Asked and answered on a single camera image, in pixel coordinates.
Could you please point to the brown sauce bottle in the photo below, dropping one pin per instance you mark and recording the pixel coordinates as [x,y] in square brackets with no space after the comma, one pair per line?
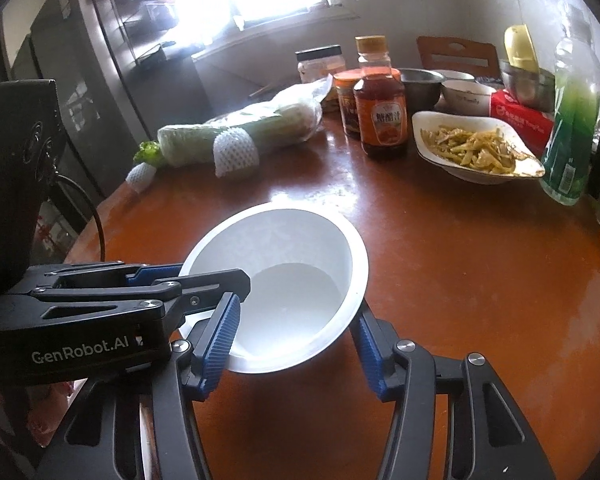
[382,120]

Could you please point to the grey refrigerator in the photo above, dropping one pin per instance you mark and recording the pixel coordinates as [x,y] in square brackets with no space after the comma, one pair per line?
[80,60]

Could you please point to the leafy green vegetable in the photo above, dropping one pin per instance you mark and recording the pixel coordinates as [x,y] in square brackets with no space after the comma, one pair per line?
[149,152]

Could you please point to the sauce jar with orange label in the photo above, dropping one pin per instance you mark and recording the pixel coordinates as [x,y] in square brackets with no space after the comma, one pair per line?
[347,105]

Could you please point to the white dish with food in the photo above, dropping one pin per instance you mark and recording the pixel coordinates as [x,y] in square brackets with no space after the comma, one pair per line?
[475,152]

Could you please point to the wrapped napa cabbage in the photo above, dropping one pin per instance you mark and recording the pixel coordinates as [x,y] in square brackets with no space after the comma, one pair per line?
[240,125]

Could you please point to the white ceramic bowl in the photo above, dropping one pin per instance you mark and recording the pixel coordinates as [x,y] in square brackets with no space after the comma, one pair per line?
[467,97]

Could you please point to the red and white paper bowl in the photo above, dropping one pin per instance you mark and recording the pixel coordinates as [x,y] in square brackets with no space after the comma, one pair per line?
[290,250]

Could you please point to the clear jar with black lid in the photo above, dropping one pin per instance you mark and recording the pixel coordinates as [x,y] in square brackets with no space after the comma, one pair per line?
[320,65]

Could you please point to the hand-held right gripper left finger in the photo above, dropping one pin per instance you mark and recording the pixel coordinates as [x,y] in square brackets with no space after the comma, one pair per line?
[220,345]

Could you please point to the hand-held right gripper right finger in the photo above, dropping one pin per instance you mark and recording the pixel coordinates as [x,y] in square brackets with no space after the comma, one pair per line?
[370,355]

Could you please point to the deep steel bowl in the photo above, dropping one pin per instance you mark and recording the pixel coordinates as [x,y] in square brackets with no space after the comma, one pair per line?
[527,87]

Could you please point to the small steel bowl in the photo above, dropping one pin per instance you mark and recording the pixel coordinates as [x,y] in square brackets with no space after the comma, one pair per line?
[422,87]

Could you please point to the wooden chair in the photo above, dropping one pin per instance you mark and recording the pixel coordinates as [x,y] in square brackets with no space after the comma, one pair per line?
[460,55]

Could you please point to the red tissue box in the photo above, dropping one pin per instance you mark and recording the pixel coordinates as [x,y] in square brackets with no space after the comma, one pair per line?
[520,110]

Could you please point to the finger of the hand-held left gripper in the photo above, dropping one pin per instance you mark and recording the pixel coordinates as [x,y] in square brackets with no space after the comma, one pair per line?
[155,274]
[215,282]

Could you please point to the green drink bottle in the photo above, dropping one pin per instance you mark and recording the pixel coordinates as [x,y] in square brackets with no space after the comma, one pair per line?
[572,125]

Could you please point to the fruit in white foam net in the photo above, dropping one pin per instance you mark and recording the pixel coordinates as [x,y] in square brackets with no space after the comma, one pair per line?
[140,177]
[236,152]

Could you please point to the yellow plastic container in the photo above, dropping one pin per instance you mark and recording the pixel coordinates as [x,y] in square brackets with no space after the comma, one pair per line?
[521,47]

